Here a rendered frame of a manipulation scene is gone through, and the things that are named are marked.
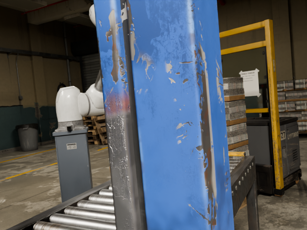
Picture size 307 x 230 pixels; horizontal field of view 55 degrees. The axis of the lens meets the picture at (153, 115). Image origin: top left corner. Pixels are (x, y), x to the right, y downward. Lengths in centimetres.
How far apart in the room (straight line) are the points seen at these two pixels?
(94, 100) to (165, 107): 173
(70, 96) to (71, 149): 32
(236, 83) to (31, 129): 694
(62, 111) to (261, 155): 241
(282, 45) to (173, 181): 862
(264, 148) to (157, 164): 336
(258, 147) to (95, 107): 219
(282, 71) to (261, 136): 532
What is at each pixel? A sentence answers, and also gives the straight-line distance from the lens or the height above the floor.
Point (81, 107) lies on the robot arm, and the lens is 191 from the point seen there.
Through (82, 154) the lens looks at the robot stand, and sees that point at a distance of 189.
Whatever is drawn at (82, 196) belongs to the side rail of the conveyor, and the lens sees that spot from 121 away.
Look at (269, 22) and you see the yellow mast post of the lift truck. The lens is 335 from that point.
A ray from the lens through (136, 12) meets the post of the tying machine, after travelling 23.
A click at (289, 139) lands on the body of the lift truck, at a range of 370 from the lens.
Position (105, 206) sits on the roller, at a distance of 108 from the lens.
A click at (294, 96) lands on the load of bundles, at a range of 719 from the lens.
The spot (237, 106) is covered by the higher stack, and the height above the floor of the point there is 100.
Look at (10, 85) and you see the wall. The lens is 960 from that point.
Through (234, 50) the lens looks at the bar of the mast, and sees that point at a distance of 352.
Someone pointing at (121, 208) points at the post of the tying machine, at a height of 106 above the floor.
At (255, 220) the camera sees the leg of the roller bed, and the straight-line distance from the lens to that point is 173.
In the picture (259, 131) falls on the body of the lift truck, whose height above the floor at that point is 68.
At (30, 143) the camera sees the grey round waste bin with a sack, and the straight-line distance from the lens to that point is 909.
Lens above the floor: 115
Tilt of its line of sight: 3 degrees down
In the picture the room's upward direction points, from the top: 5 degrees counter-clockwise
